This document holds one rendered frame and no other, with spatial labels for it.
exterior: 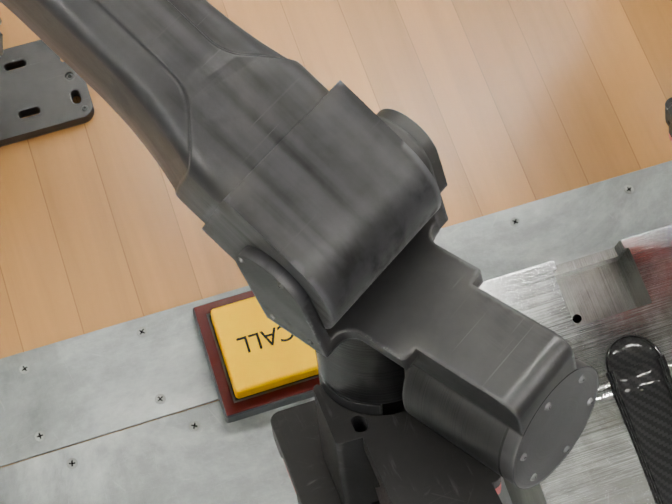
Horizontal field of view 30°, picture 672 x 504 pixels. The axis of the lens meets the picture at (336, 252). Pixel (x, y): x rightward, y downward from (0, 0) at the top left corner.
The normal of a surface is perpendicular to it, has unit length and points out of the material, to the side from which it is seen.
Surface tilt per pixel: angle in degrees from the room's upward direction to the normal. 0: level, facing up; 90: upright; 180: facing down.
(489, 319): 24
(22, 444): 0
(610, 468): 4
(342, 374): 73
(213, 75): 14
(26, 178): 0
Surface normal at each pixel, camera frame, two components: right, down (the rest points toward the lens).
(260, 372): 0.06, -0.33
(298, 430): -0.08, -0.72
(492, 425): -0.62, 0.07
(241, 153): 0.25, -0.18
